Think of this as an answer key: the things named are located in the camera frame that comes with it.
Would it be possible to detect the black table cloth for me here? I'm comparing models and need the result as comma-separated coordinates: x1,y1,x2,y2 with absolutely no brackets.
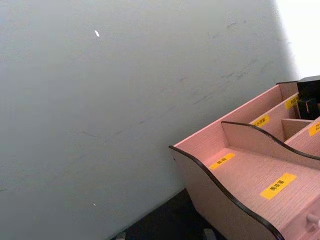
107,187,226,240

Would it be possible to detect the pale grey wall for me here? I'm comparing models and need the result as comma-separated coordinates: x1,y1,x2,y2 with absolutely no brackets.
0,0,320,240

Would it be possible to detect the light wooden desk organizer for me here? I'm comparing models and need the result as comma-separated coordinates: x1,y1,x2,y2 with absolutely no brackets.
168,79,320,240

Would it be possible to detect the black rectangular cosmetic box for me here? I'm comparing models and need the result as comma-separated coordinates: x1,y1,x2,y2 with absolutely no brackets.
296,74,320,121

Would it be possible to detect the small wooden drawer white knob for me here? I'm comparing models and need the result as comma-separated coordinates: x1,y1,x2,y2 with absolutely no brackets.
287,197,320,240

